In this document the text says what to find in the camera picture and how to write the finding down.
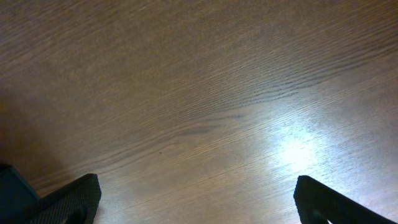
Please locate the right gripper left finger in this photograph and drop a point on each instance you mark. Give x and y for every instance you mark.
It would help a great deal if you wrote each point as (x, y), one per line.
(76, 202)

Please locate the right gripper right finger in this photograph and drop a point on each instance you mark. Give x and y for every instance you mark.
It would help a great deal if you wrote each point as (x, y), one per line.
(318, 204)

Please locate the black box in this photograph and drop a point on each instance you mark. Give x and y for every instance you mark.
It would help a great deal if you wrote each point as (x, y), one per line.
(16, 193)

